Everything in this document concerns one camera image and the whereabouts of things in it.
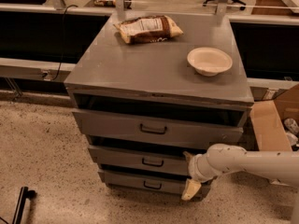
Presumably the grey drawer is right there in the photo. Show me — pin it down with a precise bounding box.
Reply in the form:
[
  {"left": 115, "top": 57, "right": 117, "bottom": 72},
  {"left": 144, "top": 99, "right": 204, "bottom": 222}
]
[
  {"left": 97, "top": 168, "right": 213, "bottom": 201},
  {"left": 73, "top": 109, "right": 243, "bottom": 149},
  {"left": 88, "top": 146, "right": 189, "bottom": 175}
]

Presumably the grey bottom drawer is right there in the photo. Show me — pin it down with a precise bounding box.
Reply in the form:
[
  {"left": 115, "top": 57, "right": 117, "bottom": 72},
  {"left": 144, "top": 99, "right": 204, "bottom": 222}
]
[{"left": 97, "top": 168, "right": 213, "bottom": 201}]

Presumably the white paper bowl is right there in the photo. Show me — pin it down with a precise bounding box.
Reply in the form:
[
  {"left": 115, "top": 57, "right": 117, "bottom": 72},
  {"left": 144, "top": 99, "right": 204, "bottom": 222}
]
[{"left": 187, "top": 48, "right": 233, "bottom": 77}]

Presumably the black floor stand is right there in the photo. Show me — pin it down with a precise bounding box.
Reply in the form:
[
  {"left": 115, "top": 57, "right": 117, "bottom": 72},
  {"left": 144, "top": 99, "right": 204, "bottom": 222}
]
[{"left": 12, "top": 187, "right": 36, "bottom": 224}]

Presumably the grey top drawer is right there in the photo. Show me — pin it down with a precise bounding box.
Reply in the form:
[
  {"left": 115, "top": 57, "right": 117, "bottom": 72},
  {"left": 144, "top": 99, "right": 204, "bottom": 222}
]
[{"left": 73, "top": 109, "right": 243, "bottom": 149}]

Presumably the cardboard box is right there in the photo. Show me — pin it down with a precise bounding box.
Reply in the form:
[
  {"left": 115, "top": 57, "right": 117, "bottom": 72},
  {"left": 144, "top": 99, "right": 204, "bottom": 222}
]
[{"left": 249, "top": 84, "right": 299, "bottom": 187}]

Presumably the black hanging cable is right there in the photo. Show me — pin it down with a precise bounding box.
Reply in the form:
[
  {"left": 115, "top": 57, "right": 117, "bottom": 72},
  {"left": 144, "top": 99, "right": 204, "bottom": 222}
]
[{"left": 50, "top": 4, "right": 79, "bottom": 82}]

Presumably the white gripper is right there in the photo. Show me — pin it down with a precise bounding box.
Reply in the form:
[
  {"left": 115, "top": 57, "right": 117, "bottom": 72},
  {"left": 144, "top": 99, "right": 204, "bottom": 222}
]
[{"left": 181, "top": 151, "right": 215, "bottom": 201}]

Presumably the brown snack bag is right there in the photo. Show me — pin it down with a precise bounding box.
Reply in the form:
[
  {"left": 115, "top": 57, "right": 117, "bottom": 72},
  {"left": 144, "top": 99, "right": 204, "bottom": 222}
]
[{"left": 115, "top": 15, "right": 183, "bottom": 44}]

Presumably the grey drawer cabinet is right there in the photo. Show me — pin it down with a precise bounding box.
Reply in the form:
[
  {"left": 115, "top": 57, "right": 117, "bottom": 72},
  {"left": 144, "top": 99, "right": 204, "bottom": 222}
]
[{"left": 64, "top": 10, "right": 255, "bottom": 202}]

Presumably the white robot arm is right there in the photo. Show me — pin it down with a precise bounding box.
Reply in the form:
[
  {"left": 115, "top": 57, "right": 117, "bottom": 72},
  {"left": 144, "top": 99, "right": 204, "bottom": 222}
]
[{"left": 181, "top": 144, "right": 299, "bottom": 201}]

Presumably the wooden table with white top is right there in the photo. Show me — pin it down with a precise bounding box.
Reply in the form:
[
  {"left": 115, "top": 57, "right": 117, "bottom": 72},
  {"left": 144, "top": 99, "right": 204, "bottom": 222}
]
[{"left": 251, "top": 0, "right": 298, "bottom": 16}]

